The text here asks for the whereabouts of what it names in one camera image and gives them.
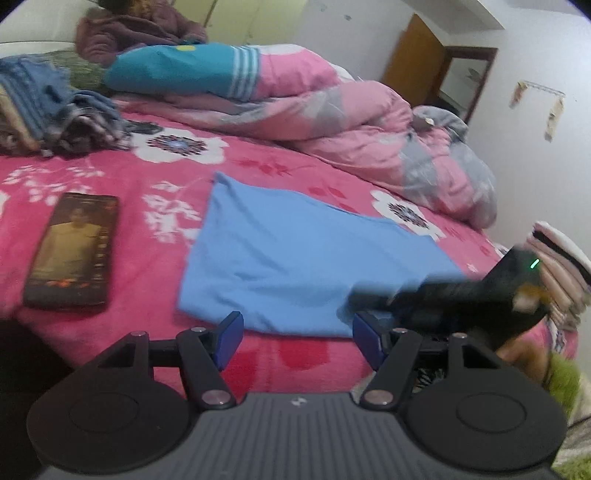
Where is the light blue t-shirt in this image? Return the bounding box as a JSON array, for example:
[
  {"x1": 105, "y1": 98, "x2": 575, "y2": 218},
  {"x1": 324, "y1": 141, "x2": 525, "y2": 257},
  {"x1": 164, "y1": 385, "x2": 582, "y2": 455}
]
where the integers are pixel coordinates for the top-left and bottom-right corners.
[{"x1": 177, "y1": 172, "x2": 464, "y2": 338}]

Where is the stack of folded pink clothes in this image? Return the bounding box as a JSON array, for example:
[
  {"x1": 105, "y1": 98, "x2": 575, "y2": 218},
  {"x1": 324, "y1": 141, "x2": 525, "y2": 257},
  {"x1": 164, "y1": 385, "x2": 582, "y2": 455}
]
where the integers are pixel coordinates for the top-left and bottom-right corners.
[{"x1": 524, "y1": 221, "x2": 590, "y2": 331}]

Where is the pile of jeans and plaid clothes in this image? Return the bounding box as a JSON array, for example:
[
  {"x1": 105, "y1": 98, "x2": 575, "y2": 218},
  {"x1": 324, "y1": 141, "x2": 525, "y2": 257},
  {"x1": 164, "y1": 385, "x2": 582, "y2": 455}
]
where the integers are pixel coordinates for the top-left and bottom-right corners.
[{"x1": 1, "y1": 54, "x2": 162, "y2": 158}]

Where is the operator right hand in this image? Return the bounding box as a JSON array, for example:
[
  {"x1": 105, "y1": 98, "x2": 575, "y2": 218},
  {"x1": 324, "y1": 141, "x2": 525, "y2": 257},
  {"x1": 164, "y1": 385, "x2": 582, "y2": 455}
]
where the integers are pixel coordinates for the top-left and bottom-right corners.
[{"x1": 496, "y1": 285, "x2": 553, "y2": 384}]

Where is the green fuzzy right sleeve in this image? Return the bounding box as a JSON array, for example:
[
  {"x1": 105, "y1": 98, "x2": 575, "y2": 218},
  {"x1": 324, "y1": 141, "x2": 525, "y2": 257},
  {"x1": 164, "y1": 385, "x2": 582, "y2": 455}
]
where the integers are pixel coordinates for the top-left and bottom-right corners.
[{"x1": 543, "y1": 353, "x2": 580, "y2": 417}]

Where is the smartphone with lit screen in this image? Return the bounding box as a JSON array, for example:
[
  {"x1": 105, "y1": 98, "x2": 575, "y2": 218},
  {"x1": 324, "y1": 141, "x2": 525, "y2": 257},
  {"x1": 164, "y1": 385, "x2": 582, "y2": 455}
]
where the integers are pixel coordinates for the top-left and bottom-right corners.
[{"x1": 23, "y1": 192, "x2": 119, "y2": 310}]

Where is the pink floral bed blanket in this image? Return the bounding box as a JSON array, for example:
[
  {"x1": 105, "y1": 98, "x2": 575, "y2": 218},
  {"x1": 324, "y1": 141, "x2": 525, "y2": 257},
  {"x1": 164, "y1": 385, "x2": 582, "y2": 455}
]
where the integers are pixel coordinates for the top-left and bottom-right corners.
[{"x1": 1, "y1": 111, "x2": 501, "y2": 365}]

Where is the pink grey quilt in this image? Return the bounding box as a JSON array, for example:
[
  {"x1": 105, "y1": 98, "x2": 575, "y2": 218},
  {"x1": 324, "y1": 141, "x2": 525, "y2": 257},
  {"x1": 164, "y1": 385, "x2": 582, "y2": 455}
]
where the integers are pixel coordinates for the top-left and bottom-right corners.
[{"x1": 114, "y1": 81, "x2": 498, "y2": 230}]

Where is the wooden door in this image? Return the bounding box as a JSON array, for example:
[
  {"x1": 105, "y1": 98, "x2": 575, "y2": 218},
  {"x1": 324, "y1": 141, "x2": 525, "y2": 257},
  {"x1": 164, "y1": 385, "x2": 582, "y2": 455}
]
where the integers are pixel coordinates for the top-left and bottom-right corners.
[{"x1": 381, "y1": 14, "x2": 446, "y2": 107}]

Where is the teal pink striped pillow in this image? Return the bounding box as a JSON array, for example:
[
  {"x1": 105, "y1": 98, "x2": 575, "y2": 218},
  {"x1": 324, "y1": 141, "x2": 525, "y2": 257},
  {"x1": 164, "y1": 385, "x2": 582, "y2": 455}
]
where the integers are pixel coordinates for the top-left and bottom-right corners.
[{"x1": 104, "y1": 43, "x2": 353, "y2": 102}]

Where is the green patterned pillow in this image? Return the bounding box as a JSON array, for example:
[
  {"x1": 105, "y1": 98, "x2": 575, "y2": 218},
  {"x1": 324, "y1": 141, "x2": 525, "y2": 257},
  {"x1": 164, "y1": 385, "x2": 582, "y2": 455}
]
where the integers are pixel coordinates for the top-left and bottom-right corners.
[{"x1": 41, "y1": 50, "x2": 113, "y2": 97}]

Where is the pale yellow wardrobe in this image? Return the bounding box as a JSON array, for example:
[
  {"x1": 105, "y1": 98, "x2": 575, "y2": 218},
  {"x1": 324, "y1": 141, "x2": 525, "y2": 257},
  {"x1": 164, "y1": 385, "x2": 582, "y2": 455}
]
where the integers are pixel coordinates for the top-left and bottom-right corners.
[{"x1": 173, "y1": 0, "x2": 307, "y2": 45}]

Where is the person in maroon jacket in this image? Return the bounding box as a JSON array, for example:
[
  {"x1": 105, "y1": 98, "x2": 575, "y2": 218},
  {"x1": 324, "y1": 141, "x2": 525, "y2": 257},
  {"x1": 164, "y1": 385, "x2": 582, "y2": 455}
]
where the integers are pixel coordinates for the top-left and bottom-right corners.
[{"x1": 75, "y1": 1, "x2": 208, "y2": 67}]

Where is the white pink bed headboard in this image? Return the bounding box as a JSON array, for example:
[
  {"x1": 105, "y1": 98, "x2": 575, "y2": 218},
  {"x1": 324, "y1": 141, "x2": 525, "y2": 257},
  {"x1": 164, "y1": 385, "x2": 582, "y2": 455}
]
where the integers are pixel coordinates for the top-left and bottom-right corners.
[{"x1": 0, "y1": 0, "x2": 97, "y2": 57}]

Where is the dark framed wall mirror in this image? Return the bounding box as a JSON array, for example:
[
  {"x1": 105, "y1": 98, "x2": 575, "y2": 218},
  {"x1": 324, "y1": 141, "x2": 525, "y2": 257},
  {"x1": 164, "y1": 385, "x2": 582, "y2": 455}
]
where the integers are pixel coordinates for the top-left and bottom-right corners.
[{"x1": 424, "y1": 46, "x2": 498, "y2": 124}]

